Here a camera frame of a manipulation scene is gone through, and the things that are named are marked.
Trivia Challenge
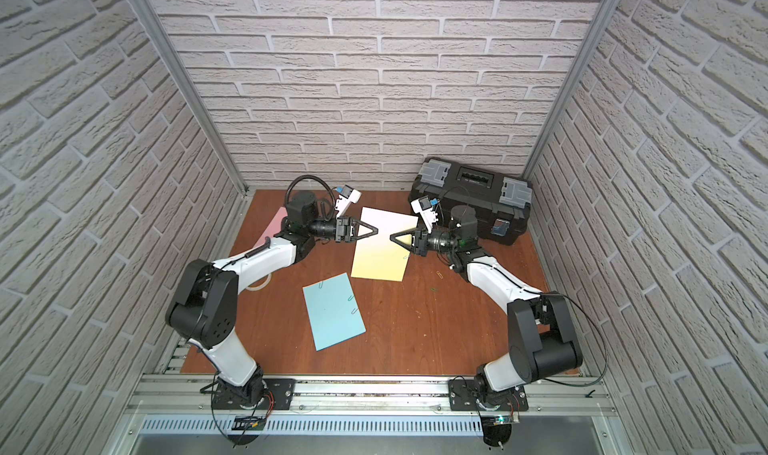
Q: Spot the corner aluminium post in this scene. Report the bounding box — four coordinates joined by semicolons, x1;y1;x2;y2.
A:
126;0;248;196
522;0;620;180

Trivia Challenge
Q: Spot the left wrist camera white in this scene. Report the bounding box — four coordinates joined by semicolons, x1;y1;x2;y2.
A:
334;185;361;218

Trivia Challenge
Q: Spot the aluminium front rail frame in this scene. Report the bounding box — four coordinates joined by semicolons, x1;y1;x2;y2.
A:
106;374;630;454

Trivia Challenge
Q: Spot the pink paper sheet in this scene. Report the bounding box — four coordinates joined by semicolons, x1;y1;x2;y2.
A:
253;207;287;248

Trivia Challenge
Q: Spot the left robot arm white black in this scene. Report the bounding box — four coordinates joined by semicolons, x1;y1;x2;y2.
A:
165;175;378;409

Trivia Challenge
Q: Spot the light blue paper sheet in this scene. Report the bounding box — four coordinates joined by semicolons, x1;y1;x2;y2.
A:
303;273;366;351

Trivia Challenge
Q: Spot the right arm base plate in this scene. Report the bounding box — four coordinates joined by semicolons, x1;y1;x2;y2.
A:
447;376;529;413

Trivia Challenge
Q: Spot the clear tape roll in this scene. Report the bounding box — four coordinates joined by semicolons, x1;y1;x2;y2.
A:
246;274;272;292

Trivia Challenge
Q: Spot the left corner aluminium post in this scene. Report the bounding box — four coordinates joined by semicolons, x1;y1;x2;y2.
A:
126;0;248;196

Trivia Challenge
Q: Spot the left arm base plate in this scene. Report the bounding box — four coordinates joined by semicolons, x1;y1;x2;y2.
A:
211;377;297;411

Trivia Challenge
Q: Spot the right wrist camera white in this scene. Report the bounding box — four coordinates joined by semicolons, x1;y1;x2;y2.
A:
410;196;439;233

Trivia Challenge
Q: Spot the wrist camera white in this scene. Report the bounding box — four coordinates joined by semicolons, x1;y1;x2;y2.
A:
334;185;361;218
410;196;439;233

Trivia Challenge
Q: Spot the yellow paper sheet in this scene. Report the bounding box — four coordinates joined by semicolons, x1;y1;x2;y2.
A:
351;207;417;282

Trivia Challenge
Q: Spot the right corner aluminium post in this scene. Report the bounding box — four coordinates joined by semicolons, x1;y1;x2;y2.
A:
522;0;620;180

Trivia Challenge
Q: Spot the black plastic toolbox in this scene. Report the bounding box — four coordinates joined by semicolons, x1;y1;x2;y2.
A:
408;157;533;245

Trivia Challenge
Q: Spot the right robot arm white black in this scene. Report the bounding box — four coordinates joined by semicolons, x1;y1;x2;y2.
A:
390;205;583;410

